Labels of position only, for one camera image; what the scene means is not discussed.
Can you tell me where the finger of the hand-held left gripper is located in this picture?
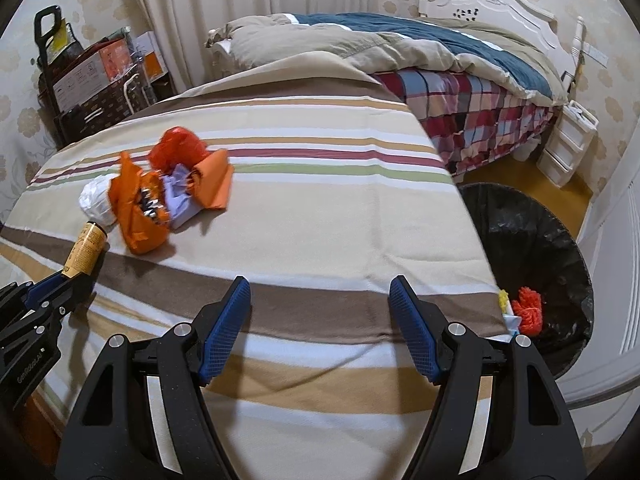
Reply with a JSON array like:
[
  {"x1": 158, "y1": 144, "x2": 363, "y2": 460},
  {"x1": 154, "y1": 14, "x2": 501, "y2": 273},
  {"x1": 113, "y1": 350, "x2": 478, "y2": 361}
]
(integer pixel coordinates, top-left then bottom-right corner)
[
  {"x1": 0, "y1": 272, "x2": 67, "y2": 312},
  {"x1": 0, "y1": 275, "x2": 85, "y2": 356}
]

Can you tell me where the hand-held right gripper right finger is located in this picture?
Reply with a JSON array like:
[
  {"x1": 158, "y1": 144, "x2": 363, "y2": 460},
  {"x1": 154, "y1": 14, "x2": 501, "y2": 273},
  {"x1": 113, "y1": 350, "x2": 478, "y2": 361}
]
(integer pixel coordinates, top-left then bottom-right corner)
[{"x1": 389, "y1": 276, "x2": 586, "y2": 480}]

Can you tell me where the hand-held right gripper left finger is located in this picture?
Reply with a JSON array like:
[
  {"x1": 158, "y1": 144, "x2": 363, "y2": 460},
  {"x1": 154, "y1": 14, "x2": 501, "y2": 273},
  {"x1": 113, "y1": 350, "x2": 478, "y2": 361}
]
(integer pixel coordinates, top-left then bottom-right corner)
[{"x1": 55, "y1": 276, "x2": 251, "y2": 480}]

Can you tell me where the brown bottle with yellow label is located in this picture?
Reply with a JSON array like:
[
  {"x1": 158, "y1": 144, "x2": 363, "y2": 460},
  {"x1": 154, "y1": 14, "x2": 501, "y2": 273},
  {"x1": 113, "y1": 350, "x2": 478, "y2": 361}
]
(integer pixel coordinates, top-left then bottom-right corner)
[{"x1": 61, "y1": 221, "x2": 108, "y2": 279}]

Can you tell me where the white paper ball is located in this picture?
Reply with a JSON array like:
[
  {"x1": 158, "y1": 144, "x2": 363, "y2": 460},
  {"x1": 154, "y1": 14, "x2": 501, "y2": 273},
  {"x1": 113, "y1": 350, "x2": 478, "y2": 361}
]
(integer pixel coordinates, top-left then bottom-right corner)
[{"x1": 79, "y1": 176, "x2": 119, "y2": 226}]

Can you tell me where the orange snack bag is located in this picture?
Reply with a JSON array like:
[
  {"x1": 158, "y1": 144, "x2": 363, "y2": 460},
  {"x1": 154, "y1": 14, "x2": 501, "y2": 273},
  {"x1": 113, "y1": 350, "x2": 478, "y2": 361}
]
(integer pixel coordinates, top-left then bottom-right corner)
[{"x1": 117, "y1": 149, "x2": 235, "y2": 256}]

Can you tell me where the orange mesh net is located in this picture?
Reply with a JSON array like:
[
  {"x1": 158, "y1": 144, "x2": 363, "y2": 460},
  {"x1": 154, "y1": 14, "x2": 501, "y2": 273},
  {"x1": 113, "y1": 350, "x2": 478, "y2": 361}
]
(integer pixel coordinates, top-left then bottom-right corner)
[{"x1": 512, "y1": 286, "x2": 545, "y2": 336}]

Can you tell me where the purple paper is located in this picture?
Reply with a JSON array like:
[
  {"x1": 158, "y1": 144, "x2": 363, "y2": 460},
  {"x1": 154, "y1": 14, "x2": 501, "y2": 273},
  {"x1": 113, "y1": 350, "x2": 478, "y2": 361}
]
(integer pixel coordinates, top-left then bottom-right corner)
[{"x1": 160, "y1": 162, "x2": 202, "y2": 231}]

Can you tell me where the black lined trash bin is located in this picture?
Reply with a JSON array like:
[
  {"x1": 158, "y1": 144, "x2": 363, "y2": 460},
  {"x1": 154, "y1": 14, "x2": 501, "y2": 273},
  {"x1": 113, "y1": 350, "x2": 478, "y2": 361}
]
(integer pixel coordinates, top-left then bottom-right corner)
[{"x1": 457, "y1": 182, "x2": 596, "y2": 378}]

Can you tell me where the red plastic bag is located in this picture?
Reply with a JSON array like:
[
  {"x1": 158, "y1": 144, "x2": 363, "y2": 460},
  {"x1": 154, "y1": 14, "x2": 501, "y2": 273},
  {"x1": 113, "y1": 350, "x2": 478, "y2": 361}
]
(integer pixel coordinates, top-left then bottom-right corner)
[{"x1": 150, "y1": 127, "x2": 209, "y2": 172}]

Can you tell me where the striped tablecloth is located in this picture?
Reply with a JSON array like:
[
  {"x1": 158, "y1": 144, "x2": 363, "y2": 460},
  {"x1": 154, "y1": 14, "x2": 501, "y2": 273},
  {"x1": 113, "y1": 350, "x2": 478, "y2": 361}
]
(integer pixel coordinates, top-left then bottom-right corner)
[{"x1": 0, "y1": 65, "x2": 516, "y2": 480}]

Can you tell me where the black storage cart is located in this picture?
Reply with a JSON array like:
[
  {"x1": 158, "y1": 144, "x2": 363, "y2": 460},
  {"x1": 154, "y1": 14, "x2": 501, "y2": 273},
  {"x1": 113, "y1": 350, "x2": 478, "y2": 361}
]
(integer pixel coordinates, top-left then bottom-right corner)
[{"x1": 34, "y1": 6, "x2": 173, "y2": 145}]

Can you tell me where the white wardrobe door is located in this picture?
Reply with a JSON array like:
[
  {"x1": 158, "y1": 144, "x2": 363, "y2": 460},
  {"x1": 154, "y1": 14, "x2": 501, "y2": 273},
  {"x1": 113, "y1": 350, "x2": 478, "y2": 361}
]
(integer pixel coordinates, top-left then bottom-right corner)
[{"x1": 555, "y1": 160, "x2": 640, "y2": 403}]

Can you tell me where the small white bin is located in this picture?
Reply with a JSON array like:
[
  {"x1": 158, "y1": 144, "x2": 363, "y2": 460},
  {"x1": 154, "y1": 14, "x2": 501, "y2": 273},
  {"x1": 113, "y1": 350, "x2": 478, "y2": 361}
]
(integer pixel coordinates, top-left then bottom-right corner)
[{"x1": 510, "y1": 137, "x2": 544, "y2": 162}]

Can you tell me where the plaid bed sheet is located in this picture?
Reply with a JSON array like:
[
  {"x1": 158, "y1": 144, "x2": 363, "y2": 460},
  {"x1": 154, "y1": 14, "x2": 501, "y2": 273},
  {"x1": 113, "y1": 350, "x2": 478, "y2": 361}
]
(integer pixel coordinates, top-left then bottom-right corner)
[{"x1": 370, "y1": 69, "x2": 556, "y2": 183}]

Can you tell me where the white and orange cardboard box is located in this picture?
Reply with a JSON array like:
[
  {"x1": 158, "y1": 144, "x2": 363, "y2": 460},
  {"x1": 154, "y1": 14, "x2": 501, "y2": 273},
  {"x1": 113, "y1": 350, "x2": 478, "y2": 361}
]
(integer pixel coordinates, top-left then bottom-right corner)
[{"x1": 52, "y1": 40, "x2": 134, "y2": 112}]

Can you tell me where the white plastic drawer unit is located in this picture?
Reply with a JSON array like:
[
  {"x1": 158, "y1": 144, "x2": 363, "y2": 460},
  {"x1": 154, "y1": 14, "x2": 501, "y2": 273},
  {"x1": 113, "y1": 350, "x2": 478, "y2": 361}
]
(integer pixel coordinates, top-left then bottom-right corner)
[{"x1": 536, "y1": 100, "x2": 598, "y2": 191}]

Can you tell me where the small white cardboard box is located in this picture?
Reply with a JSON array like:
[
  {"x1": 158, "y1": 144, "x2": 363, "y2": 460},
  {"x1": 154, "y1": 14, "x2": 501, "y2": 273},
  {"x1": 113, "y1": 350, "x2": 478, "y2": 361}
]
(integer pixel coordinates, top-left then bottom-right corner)
[{"x1": 132, "y1": 31, "x2": 169, "y2": 82}]

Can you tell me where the blue and beige quilt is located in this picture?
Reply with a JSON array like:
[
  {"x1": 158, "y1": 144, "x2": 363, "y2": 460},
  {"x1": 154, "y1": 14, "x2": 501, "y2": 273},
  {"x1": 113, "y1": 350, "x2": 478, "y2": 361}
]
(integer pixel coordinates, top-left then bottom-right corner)
[{"x1": 206, "y1": 11, "x2": 571, "y2": 107}]

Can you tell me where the white curtain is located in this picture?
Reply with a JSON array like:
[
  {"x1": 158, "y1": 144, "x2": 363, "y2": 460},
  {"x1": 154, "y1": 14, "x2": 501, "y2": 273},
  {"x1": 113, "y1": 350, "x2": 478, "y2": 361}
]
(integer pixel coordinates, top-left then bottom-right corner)
[{"x1": 125, "y1": 0, "x2": 381, "y2": 96}]

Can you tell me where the white bed headboard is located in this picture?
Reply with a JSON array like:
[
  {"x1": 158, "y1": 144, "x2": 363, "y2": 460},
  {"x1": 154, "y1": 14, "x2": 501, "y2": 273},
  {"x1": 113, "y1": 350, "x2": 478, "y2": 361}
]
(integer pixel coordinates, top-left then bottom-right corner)
[{"x1": 420, "y1": 0, "x2": 586, "y2": 96}]

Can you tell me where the white wall switch panel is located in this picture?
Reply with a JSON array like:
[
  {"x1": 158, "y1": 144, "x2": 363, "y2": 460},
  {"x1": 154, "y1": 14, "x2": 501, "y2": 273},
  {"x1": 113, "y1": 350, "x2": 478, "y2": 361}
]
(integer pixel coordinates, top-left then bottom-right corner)
[{"x1": 582, "y1": 42, "x2": 609, "y2": 69}]

